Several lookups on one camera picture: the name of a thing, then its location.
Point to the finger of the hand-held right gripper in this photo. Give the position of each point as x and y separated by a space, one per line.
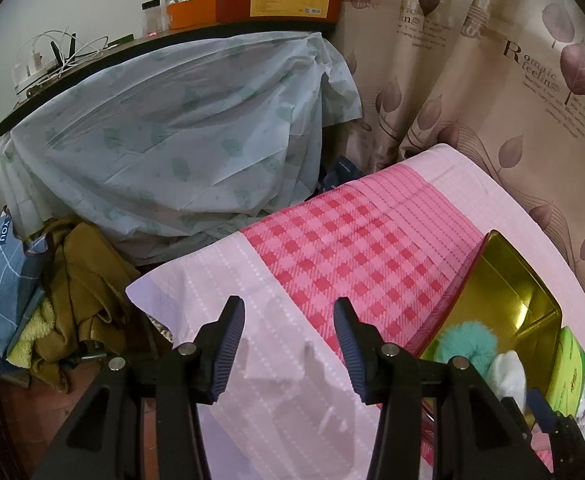
564 435

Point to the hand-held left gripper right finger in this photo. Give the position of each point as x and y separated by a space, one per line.
350 355

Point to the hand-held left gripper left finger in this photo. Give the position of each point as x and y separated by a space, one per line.
225 355

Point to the white sock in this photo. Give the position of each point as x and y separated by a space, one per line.
509 372

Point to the teal pompom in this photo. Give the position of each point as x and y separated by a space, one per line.
465 342

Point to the gold tin box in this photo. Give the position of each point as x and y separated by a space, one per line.
502 285

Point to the green packet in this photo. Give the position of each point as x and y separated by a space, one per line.
569 365

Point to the pink checked bed sheet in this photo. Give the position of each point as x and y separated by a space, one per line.
347 240

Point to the brown cloth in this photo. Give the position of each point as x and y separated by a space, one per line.
87 280

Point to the dark blue cloth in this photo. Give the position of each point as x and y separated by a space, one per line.
342 175

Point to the yellow towel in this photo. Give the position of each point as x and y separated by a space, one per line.
32 332

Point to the light blue plastic cover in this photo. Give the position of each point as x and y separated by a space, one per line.
172 135

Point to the blue grid pattern bag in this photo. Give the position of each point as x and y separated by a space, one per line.
2 280

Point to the beige leaf print curtain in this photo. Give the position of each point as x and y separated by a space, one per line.
472 85

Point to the white router black antennas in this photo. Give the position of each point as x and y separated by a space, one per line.
35 72

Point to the orange box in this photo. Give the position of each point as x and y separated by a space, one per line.
192 14

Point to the clear jar with dark lid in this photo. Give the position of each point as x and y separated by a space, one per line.
151 17

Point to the red rectangular box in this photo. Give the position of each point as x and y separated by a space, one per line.
272 7

